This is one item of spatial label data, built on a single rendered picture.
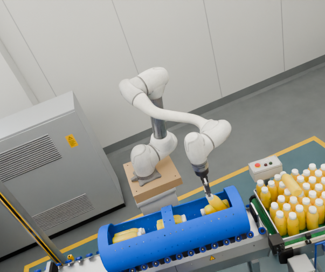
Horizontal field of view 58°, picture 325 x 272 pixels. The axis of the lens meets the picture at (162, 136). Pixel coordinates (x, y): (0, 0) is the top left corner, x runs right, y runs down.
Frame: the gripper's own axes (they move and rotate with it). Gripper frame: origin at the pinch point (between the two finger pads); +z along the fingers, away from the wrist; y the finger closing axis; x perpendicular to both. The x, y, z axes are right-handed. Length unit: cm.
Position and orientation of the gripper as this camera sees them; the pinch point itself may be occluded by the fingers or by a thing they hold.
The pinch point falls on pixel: (207, 192)
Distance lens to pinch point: 170.9
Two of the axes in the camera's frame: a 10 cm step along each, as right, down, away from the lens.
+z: 2.8, 7.8, 5.6
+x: 9.5, -3.1, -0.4
